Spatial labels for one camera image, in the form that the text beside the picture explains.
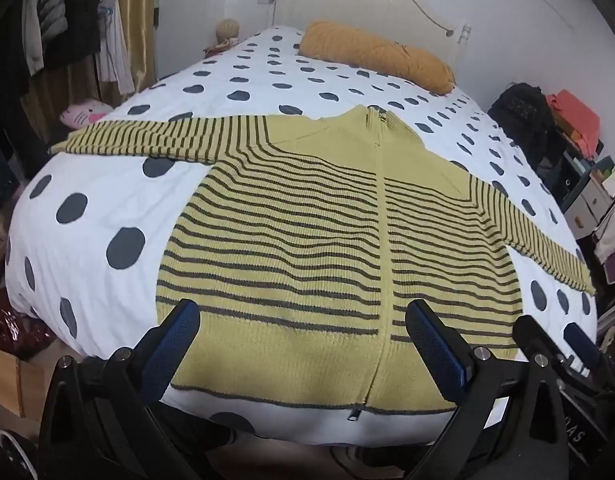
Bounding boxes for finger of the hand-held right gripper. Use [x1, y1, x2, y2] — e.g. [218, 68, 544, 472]
[511, 315, 557, 361]
[562, 322, 615, 392]

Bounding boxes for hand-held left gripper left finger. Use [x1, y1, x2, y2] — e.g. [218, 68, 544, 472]
[38, 299, 202, 480]

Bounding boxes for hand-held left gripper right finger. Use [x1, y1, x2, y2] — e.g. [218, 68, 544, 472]
[405, 299, 571, 480]

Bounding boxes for yellow striped knit sweater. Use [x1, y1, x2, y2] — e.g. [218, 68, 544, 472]
[48, 105, 597, 417]

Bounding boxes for orange folded clothes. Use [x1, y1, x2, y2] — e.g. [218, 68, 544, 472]
[546, 89, 602, 161]

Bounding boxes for white drawer unit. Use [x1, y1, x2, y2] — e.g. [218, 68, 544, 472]
[567, 180, 614, 241]

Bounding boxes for bed with polka dot cover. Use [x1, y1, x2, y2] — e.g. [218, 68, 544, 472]
[5, 25, 601, 448]

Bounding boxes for cardboard box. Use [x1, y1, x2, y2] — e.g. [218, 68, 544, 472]
[0, 345, 56, 422]

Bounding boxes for teal cabinet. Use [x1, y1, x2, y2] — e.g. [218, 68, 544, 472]
[556, 150, 615, 211]

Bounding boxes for red shiny bag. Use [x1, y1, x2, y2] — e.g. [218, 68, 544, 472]
[0, 285, 54, 361]

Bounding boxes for black backpack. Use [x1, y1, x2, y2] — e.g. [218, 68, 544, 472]
[487, 82, 559, 172]

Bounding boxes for pink cat plush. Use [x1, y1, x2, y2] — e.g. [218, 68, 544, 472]
[59, 100, 114, 131]

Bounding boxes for orange bolster pillow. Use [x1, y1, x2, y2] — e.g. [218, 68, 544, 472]
[298, 20, 457, 96]

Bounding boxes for white striped hanging shirt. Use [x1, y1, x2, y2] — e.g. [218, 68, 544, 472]
[95, 0, 136, 96]

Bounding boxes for woven ball ornament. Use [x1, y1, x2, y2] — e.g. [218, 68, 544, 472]
[204, 18, 244, 53]

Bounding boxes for yellow curtain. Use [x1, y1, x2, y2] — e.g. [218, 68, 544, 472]
[105, 0, 161, 96]

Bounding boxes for cream bed headboard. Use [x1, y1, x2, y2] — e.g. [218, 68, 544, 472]
[275, 0, 473, 56]

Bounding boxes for black hanging jacket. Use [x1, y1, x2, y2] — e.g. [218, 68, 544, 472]
[58, 0, 103, 68]

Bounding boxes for grey puffer jacket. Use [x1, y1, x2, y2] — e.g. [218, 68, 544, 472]
[22, 0, 71, 76]

